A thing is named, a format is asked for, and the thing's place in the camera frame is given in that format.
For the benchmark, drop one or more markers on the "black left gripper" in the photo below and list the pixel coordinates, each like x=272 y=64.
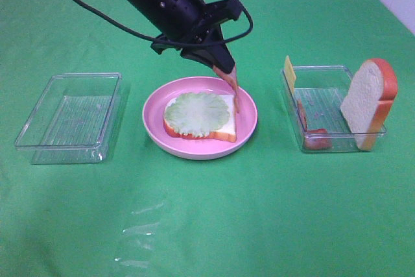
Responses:
x=192 y=22

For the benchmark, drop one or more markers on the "bacon strip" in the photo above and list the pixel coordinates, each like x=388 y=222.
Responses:
x=314 y=139
x=231 y=80

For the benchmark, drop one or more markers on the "green lettuce leaf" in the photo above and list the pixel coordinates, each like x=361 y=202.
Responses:
x=196 y=113

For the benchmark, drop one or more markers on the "bread slice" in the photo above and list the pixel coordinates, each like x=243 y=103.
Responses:
x=370 y=97
x=227 y=127

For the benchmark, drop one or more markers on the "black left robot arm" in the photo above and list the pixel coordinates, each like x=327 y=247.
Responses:
x=151 y=10

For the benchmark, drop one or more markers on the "yellow cheese slice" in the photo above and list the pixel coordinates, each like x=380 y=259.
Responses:
x=289 y=74

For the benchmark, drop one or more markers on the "pink round plate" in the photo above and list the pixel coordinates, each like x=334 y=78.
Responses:
x=194 y=118

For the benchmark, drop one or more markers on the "right clear plastic tray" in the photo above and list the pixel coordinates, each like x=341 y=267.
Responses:
x=321 y=90

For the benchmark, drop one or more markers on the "clear plastic tray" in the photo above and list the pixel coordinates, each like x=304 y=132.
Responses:
x=321 y=90
x=73 y=120

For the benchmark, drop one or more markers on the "left clear plastic tray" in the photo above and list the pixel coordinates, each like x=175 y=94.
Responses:
x=73 y=120

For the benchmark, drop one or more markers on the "green tablecloth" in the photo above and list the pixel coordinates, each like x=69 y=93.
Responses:
x=266 y=210

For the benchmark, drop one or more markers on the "clear plastic film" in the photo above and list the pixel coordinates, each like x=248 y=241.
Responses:
x=137 y=239

